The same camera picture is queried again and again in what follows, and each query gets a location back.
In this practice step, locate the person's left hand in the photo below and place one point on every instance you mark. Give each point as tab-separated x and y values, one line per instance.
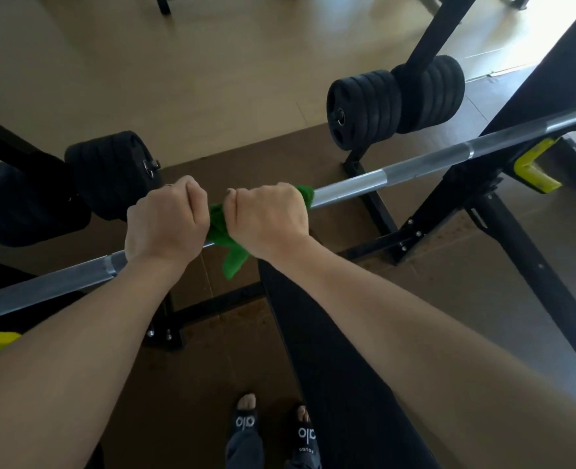
170	224

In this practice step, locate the silver barbell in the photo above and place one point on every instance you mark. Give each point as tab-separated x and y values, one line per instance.
390	178

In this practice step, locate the small barbell with black plates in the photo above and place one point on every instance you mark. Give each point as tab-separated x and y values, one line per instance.
162	4

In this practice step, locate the person's right hand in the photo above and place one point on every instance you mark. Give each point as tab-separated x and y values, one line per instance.
268	219

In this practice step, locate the person's right jeans leg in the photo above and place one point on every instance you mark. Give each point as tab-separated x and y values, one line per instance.
305	461

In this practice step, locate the green cleaning cloth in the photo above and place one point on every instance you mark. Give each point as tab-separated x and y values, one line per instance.
234	263

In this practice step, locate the black bench press rack frame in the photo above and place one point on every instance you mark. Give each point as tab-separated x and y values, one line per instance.
527	249

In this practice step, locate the person's right forearm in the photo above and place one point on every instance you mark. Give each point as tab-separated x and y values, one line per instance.
439	361

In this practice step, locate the black slide slipper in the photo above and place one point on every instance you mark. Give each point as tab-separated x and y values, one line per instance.
244	420
305	434

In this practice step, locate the brown floor mat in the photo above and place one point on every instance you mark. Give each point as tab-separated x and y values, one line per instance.
210	385

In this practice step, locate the person's left forearm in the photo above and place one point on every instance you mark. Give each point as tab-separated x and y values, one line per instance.
63	376

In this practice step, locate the black bench pad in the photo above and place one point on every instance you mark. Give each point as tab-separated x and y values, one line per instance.
346	395

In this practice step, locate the person's jeans leg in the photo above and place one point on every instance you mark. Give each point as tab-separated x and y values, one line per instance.
244	454
305	461

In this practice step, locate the person's left jeans leg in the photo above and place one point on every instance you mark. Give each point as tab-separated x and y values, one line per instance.
244	454

